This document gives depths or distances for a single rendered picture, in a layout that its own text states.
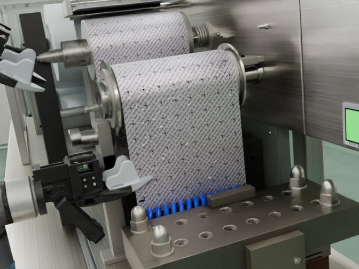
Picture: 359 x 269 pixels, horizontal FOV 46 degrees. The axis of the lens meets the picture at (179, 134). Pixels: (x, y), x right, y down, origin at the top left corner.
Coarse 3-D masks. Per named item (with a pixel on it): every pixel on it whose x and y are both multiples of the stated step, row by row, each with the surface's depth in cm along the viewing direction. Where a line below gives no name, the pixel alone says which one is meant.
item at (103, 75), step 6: (234, 60) 85; (102, 72) 81; (102, 78) 82; (108, 78) 77; (114, 78) 78; (108, 84) 77; (114, 102) 77; (120, 102) 77; (114, 108) 77; (114, 114) 78; (108, 120) 85; (114, 120) 79; (114, 126) 81
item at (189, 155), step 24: (168, 120) 80; (192, 120) 82; (216, 120) 84; (240, 120) 86; (144, 144) 80; (168, 144) 81; (192, 144) 83; (216, 144) 85; (240, 144) 87; (144, 168) 81; (168, 168) 82; (192, 168) 84; (216, 168) 86; (240, 168) 88; (144, 192) 82; (168, 192) 83; (192, 192) 85
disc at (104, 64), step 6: (102, 66) 82; (108, 66) 77; (108, 72) 77; (114, 84) 75; (114, 90) 75; (114, 96) 76; (120, 108) 76; (120, 114) 76; (120, 120) 77; (120, 126) 78; (114, 132) 84; (120, 132) 80
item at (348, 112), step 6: (348, 114) 67; (354, 114) 66; (348, 120) 68; (354, 120) 66; (348, 126) 68; (354, 126) 67; (348, 132) 68; (354, 132) 67; (348, 138) 69; (354, 138) 67
